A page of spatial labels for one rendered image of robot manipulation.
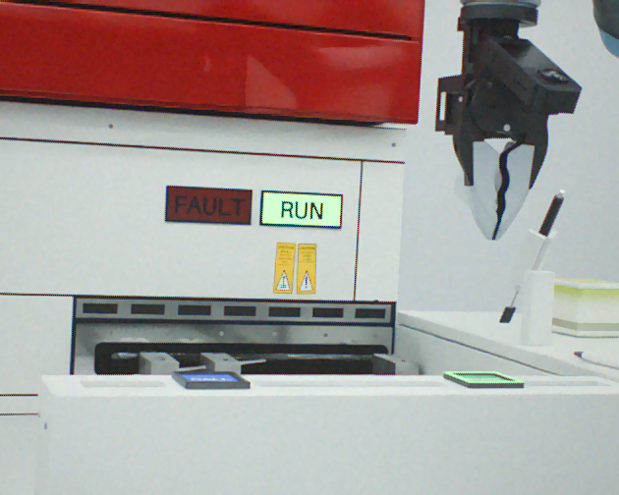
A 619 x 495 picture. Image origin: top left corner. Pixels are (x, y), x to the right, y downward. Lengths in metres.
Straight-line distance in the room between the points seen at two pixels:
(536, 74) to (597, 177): 2.56
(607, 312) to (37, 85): 0.76
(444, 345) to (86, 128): 0.54
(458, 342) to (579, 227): 2.06
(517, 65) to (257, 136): 0.64
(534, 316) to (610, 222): 2.23
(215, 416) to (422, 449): 0.19
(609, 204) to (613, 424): 2.49
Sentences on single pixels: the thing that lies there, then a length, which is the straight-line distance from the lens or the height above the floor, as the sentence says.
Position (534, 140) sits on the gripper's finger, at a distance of 1.15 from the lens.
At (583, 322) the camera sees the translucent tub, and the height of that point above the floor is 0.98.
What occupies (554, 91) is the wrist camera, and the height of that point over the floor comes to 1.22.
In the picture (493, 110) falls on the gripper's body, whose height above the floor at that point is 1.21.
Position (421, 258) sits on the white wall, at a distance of 3.38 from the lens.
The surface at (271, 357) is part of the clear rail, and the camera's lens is 1.69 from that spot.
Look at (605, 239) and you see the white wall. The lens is 3.65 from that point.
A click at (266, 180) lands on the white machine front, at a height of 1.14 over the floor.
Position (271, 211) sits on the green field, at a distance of 1.67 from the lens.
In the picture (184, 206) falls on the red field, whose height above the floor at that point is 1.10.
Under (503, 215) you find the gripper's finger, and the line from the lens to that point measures 1.14.
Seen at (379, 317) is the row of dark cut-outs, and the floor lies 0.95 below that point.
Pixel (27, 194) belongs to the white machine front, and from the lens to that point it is 1.61.
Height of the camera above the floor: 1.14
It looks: 3 degrees down
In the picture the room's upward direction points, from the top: 3 degrees clockwise
